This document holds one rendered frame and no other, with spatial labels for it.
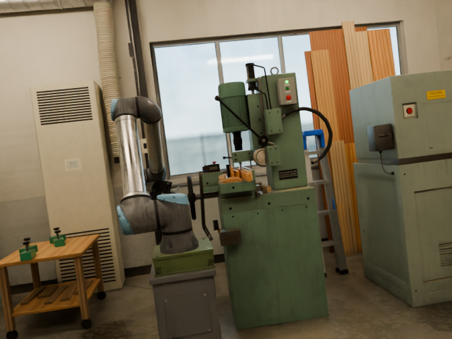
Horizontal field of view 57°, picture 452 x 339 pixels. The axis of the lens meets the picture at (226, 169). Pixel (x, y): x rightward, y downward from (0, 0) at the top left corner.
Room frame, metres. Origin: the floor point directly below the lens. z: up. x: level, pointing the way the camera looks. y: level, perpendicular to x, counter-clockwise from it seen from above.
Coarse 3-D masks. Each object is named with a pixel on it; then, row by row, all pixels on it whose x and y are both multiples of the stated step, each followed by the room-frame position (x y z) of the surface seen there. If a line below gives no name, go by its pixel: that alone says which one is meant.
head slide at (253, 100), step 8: (248, 96) 2.65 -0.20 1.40; (256, 96) 2.65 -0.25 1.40; (248, 104) 2.65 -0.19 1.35; (256, 104) 2.65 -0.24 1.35; (248, 112) 2.67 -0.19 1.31; (256, 112) 2.65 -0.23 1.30; (256, 120) 2.65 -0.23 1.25; (256, 128) 2.65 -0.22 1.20; (256, 136) 2.65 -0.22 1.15; (256, 144) 2.65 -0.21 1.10
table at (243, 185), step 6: (252, 180) 2.41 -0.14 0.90; (216, 186) 2.61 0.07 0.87; (222, 186) 2.40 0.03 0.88; (228, 186) 2.40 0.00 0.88; (234, 186) 2.40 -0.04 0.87; (240, 186) 2.41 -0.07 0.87; (246, 186) 2.41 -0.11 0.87; (252, 186) 2.41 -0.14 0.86; (222, 192) 2.40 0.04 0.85; (228, 192) 2.40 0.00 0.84
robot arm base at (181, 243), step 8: (176, 232) 1.96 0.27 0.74; (184, 232) 1.97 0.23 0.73; (192, 232) 2.02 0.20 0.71; (168, 240) 1.96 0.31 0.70; (176, 240) 1.95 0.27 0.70; (184, 240) 1.96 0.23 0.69; (192, 240) 2.00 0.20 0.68; (160, 248) 1.99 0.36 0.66; (168, 248) 1.96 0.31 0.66; (176, 248) 1.94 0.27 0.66; (184, 248) 1.94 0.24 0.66; (192, 248) 1.97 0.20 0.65
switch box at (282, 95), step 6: (282, 78) 2.56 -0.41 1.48; (288, 78) 2.56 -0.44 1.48; (276, 84) 2.61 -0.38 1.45; (282, 84) 2.56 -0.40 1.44; (294, 84) 2.57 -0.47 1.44; (282, 90) 2.56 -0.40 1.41; (288, 90) 2.56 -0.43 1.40; (294, 90) 2.56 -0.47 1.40; (282, 96) 2.56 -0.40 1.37; (294, 96) 2.56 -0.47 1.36; (282, 102) 2.56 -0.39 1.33; (288, 102) 2.56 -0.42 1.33; (294, 102) 2.56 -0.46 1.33
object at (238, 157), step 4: (232, 152) 2.67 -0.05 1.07; (236, 152) 2.67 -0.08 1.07; (240, 152) 2.67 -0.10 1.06; (244, 152) 2.68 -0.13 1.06; (248, 152) 2.68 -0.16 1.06; (252, 152) 2.68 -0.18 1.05; (232, 156) 2.67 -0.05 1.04; (236, 156) 2.67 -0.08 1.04; (240, 156) 2.67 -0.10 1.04; (244, 156) 2.68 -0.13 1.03; (252, 156) 2.68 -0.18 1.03; (232, 160) 2.70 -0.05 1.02; (236, 160) 2.67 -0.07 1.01; (240, 160) 2.67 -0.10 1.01; (244, 160) 2.68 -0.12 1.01; (248, 160) 2.68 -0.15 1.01; (252, 160) 2.68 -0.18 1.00
